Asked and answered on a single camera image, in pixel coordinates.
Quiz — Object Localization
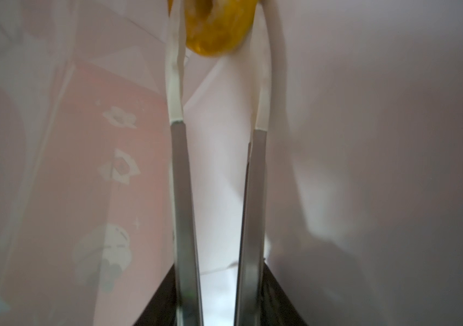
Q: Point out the white red paper bag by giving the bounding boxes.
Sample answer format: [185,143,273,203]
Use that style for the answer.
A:
[0,1,463,325]

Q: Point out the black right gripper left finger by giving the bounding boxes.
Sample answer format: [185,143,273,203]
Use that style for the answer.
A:
[134,265,177,326]

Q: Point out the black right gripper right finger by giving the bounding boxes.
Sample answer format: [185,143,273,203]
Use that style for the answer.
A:
[261,264,307,326]

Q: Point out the round yellow fake bun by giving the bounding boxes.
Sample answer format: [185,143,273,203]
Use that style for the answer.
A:
[184,1,259,57]

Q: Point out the steel tongs white tips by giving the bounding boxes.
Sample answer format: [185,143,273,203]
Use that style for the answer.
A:
[165,1,272,325]

